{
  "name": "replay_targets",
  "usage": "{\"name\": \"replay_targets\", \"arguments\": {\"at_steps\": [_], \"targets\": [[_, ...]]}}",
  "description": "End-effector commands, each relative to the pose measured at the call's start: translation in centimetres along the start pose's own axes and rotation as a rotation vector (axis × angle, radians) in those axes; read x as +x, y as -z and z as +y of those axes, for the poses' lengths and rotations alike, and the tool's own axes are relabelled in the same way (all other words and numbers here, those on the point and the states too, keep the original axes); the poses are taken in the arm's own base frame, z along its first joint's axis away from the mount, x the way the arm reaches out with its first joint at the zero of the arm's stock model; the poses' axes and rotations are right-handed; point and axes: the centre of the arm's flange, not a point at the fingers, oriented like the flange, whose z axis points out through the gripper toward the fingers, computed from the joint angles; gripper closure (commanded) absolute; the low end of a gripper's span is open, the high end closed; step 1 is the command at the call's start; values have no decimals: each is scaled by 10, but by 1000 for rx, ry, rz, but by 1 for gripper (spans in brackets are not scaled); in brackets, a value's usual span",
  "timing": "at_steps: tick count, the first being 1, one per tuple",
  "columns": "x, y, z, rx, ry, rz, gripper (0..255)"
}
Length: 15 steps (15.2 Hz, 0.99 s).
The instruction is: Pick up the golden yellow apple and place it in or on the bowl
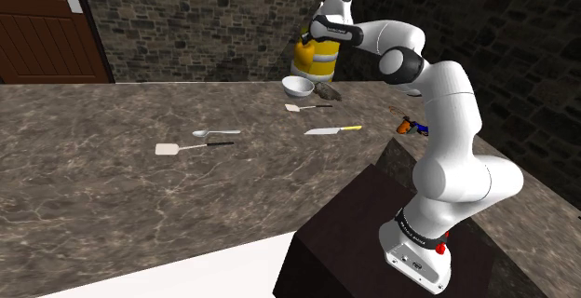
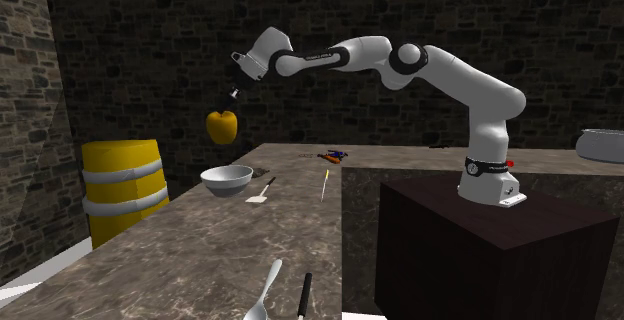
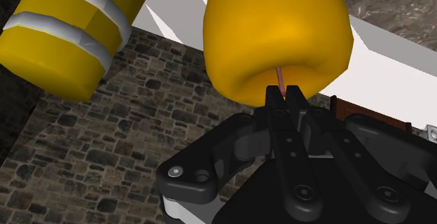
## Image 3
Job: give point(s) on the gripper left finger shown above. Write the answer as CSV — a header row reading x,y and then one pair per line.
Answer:
x,y
204,163

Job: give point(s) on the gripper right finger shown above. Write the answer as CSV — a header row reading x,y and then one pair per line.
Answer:
x,y
372,148

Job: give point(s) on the yellow apple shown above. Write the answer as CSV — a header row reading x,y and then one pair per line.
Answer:
x,y
273,32

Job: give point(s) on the brown wooden furniture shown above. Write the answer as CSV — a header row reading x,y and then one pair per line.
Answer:
x,y
355,111

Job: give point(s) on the yellow cylinder with white bands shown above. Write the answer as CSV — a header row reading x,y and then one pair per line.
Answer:
x,y
51,59

